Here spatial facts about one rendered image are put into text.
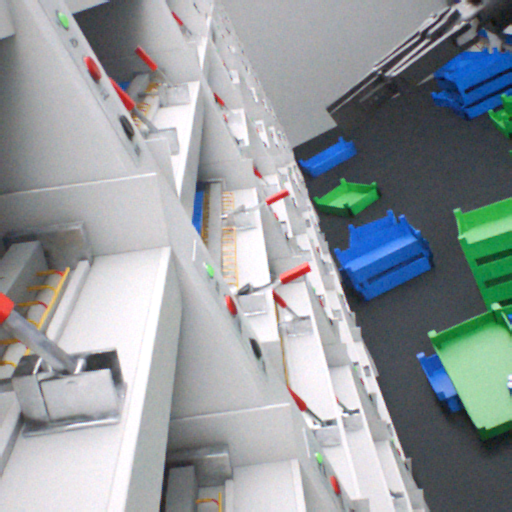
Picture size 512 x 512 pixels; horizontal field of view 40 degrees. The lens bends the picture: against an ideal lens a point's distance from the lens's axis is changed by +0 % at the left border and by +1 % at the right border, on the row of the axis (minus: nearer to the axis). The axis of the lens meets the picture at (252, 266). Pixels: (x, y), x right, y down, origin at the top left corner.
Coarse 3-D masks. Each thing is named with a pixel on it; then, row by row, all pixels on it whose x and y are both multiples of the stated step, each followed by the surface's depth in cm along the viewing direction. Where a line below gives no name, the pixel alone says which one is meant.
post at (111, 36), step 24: (120, 0) 105; (144, 0) 105; (96, 24) 106; (120, 24) 106; (144, 24) 106; (168, 24) 107; (96, 48) 108; (120, 48) 108; (144, 48) 108; (168, 48) 108; (216, 120) 113; (216, 144) 114; (264, 216) 120; (264, 240) 122; (360, 384) 137; (408, 480) 145
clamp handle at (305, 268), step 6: (306, 264) 75; (294, 270) 75; (300, 270) 74; (306, 270) 74; (282, 276) 75; (288, 276) 75; (294, 276) 75; (300, 276) 75; (252, 282) 76; (270, 282) 76; (276, 282) 75; (282, 282) 75; (252, 288) 75; (258, 288) 76; (264, 288) 75; (270, 288) 75
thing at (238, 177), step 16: (240, 160) 115; (208, 176) 116; (224, 176) 116; (240, 176) 116; (208, 192) 115; (240, 192) 116; (256, 192) 115; (208, 224) 104; (256, 224) 101; (240, 240) 96; (256, 240) 95; (240, 256) 91; (256, 256) 90; (240, 272) 86; (256, 272) 86; (272, 304) 77; (256, 320) 74; (272, 320) 74; (272, 336) 71; (272, 352) 61
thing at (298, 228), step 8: (296, 224) 195; (304, 224) 195; (296, 232) 196; (304, 232) 196; (304, 240) 192; (304, 248) 187; (304, 256) 179; (312, 256) 181; (312, 264) 177; (312, 272) 172; (312, 280) 168; (320, 280) 168; (320, 288) 164; (320, 296) 156; (328, 304) 156; (328, 312) 152; (336, 320) 139; (336, 328) 140
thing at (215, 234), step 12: (216, 192) 110; (228, 192) 113; (216, 204) 104; (228, 204) 107; (216, 216) 99; (216, 228) 95; (228, 228) 98; (216, 240) 91; (216, 252) 87; (216, 264) 84; (228, 276) 83
